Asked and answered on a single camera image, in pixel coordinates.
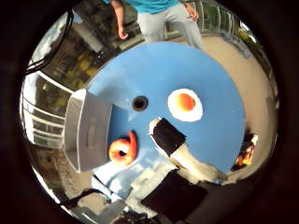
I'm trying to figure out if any fried egg toy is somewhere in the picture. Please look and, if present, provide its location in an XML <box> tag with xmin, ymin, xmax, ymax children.
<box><xmin>167</xmin><ymin>88</ymin><xmax>205</xmax><ymax>123</ymax></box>

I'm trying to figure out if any grey plastic container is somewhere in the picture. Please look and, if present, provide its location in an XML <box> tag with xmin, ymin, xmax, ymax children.
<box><xmin>62</xmin><ymin>88</ymin><xmax>113</xmax><ymax>174</ymax></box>

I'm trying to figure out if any orange shrimp toy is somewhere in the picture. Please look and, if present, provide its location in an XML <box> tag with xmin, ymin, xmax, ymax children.
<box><xmin>107</xmin><ymin>130</ymin><xmax>138</xmax><ymax>168</ymax></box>

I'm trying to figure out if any person in teal shirt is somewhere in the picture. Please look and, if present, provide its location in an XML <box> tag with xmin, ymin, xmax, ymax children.
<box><xmin>104</xmin><ymin>0</ymin><xmax>207</xmax><ymax>51</ymax></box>

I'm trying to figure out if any black cable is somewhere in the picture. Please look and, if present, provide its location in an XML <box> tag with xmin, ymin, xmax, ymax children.
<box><xmin>25</xmin><ymin>8</ymin><xmax>76</xmax><ymax>76</ymax></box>

